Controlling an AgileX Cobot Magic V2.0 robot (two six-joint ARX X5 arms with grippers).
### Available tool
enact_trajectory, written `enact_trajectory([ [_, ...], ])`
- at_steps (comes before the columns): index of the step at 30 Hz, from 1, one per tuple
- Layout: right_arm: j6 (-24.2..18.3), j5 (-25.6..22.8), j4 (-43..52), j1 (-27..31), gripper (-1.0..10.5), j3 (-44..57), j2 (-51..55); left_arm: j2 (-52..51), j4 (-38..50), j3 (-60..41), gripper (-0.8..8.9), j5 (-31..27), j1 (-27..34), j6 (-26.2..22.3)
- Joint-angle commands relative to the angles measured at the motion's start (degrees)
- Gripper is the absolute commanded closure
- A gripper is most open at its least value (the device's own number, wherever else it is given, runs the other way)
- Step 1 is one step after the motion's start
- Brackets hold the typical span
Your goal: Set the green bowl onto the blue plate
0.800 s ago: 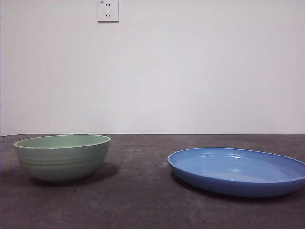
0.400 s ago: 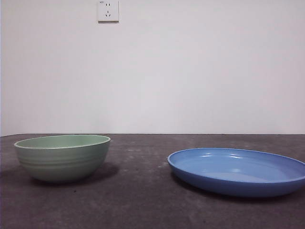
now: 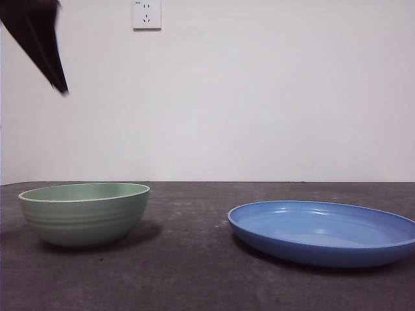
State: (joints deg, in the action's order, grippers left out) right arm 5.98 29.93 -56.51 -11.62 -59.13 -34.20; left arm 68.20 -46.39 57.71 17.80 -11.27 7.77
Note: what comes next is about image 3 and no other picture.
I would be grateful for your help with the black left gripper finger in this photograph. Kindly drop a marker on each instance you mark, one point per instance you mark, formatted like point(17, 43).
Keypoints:
point(45, 26)
point(22, 29)

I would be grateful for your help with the white wall socket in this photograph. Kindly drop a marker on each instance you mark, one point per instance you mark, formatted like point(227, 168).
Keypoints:
point(147, 24)

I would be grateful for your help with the blue plate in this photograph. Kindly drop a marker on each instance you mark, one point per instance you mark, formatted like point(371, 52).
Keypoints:
point(317, 252)

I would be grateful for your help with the green ribbed bowl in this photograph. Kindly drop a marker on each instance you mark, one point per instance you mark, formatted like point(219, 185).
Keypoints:
point(84, 223)

